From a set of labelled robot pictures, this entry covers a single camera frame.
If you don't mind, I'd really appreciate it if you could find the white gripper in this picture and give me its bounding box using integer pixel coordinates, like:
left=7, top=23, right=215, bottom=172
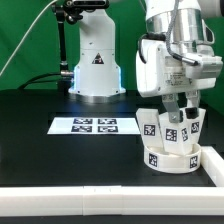
left=136, top=41, right=200, bottom=123

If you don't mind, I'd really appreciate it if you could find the white round stool seat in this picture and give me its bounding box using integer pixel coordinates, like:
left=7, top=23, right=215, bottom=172
left=144, top=144, right=202, bottom=174

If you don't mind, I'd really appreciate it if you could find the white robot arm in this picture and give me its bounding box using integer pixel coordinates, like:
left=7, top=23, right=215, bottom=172
left=73, top=0, right=223, bottom=123

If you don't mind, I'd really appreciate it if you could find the white marker sheet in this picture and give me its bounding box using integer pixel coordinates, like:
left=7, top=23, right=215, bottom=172
left=48, top=117, right=139, bottom=135

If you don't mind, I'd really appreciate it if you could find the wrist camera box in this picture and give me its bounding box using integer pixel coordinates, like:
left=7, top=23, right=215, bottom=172
left=185, top=53, right=223, bottom=90

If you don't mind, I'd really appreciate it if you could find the white right barrier rail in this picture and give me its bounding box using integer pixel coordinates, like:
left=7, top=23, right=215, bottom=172
left=201, top=146, right=224, bottom=187

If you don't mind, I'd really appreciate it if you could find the white barrier rail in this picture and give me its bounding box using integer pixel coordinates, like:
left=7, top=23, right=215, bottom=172
left=201, top=146, right=224, bottom=187
left=0, top=186, right=224, bottom=217

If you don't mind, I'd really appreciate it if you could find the white front barrier rail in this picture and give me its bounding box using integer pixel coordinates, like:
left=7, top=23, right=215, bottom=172
left=0, top=186, right=224, bottom=217

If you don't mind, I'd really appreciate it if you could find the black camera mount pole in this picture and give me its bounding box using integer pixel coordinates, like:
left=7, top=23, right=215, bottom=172
left=52, top=0, right=109, bottom=92

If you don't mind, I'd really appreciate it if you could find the black cable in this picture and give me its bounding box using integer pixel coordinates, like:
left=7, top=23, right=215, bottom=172
left=17, top=71, right=73, bottom=91

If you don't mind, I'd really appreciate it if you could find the white cable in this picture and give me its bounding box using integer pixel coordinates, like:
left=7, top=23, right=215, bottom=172
left=0, top=0, right=58, bottom=77

